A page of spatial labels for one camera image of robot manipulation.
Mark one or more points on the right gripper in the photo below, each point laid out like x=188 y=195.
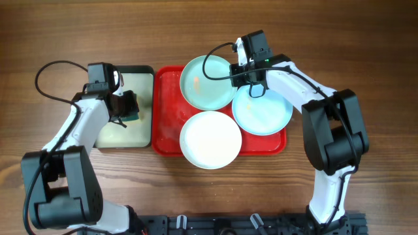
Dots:
x=236 y=81

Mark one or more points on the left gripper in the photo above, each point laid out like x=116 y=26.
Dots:
x=128 y=102

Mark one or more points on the green and yellow sponge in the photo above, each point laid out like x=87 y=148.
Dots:
x=131 y=117

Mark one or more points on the light blue plate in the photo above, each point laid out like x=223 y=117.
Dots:
x=261 y=115

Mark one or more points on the light green plate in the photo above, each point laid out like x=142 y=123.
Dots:
x=201 y=92

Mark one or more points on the white plate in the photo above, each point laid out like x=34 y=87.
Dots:
x=210 y=140

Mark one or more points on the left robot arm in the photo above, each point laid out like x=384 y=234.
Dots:
x=61 y=188

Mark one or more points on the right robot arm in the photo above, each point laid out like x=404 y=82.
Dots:
x=334 y=134

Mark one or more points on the black rectangular water tray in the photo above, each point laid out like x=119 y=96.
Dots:
x=137 y=134

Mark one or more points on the red plastic tray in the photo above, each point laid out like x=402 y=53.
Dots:
x=171 y=111

